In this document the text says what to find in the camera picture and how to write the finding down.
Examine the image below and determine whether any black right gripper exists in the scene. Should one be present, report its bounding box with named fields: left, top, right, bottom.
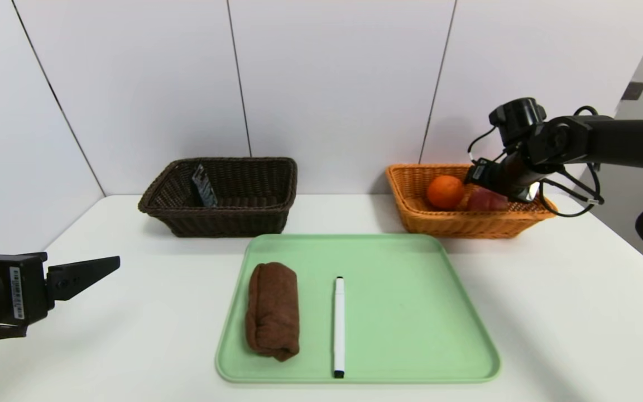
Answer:
left=463, top=151, right=527, bottom=198

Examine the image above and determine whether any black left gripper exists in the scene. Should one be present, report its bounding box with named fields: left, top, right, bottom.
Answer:
left=0, top=252, right=121, bottom=331

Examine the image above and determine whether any pink peach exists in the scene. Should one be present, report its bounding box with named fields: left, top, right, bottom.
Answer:
left=467, top=187, right=510, bottom=212

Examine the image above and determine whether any orange fruit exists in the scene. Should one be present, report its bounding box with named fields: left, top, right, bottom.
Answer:
left=426, top=175, right=466, bottom=210

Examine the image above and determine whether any black squeeze tube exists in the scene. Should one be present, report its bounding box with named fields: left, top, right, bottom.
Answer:
left=191, top=164, right=219, bottom=208

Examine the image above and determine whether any brown towel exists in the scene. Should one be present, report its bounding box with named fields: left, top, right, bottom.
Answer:
left=245, top=262, right=301, bottom=362

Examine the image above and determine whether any white marker pen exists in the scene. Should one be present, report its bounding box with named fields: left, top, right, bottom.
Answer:
left=333, top=276, right=346, bottom=378

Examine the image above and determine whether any orange wicker basket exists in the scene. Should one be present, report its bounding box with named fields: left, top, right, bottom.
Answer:
left=386, top=164, right=558, bottom=240

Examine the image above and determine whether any dark brown wicker basket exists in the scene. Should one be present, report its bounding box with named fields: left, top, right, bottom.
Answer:
left=138, top=157, right=298, bottom=238

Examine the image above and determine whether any green plastic tray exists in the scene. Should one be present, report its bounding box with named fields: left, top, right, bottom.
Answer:
left=215, top=233, right=501, bottom=385

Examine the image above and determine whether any thin black cable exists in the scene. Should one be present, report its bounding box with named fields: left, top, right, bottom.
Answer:
left=467, top=126, right=509, bottom=165
left=538, top=162, right=605, bottom=218

